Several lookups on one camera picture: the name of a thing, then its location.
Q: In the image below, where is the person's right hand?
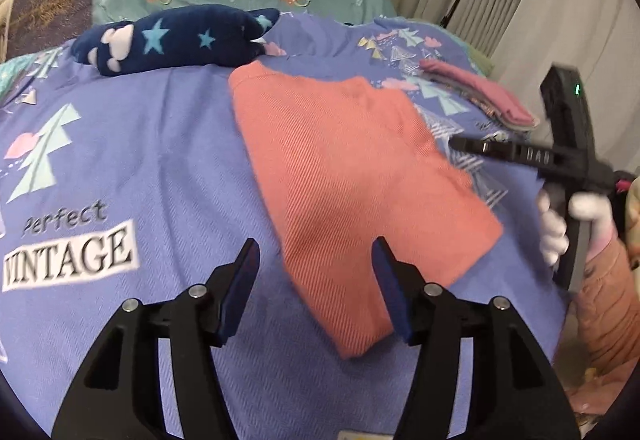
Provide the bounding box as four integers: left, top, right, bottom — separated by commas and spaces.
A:
536, 189, 615, 272

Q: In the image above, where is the coral knit sweater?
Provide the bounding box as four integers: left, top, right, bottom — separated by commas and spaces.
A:
229, 60, 505, 361

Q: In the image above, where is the beige curtain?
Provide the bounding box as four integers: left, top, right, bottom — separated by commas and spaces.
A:
400, 0, 640, 176

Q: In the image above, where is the navy star print fleece blanket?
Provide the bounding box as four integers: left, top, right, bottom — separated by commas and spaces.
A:
70, 6, 281, 77

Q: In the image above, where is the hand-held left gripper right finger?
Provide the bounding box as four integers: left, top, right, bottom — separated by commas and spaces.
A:
372, 236, 583, 440

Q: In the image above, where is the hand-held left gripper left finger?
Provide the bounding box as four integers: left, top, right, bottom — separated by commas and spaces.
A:
51, 237, 261, 440

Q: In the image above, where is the folded pink garment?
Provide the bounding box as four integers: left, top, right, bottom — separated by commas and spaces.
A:
419, 58, 536, 126

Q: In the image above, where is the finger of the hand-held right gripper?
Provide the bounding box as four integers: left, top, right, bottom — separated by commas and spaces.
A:
447, 136, 557, 167

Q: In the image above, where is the dark patterned pillow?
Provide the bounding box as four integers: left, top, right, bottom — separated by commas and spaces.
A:
10, 0, 98, 61

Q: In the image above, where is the purple printed bed sheet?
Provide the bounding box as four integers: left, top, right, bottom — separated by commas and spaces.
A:
0, 12, 571, 440

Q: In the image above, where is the person's right forearm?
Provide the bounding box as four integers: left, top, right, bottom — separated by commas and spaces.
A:
572, 232, 640, 373

